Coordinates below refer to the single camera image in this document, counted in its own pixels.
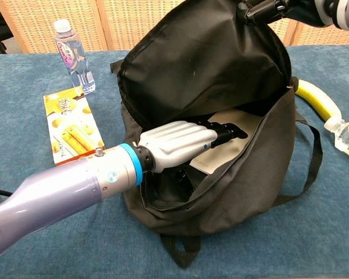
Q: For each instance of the clear bottle green label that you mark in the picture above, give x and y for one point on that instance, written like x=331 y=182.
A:
x=347 y=138

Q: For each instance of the white notebook yellow edge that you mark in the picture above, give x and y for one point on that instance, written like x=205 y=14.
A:
x=235 y=128

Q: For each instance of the orange yellow snack box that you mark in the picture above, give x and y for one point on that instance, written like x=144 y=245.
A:
x=72 y=128

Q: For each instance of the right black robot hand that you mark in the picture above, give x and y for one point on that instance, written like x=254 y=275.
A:
x=267 y=8

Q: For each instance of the blue table cloth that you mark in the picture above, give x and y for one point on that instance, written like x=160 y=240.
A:
x=46 y=250

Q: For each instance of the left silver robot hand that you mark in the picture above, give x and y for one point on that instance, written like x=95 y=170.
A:
x=177 y=145

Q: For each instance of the yellow banana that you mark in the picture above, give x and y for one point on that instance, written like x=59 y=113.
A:
x=317 y=100

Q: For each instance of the black fabric backpack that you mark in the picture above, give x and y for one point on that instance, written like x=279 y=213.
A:
x=209 y=64

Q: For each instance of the left lilac robot arm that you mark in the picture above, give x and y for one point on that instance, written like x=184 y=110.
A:
x=61 y=191

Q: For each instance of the clear water bottle pink label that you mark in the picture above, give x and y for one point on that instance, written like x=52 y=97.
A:
x=75 y=58

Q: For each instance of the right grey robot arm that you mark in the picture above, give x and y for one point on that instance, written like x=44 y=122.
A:
x=346 y=13

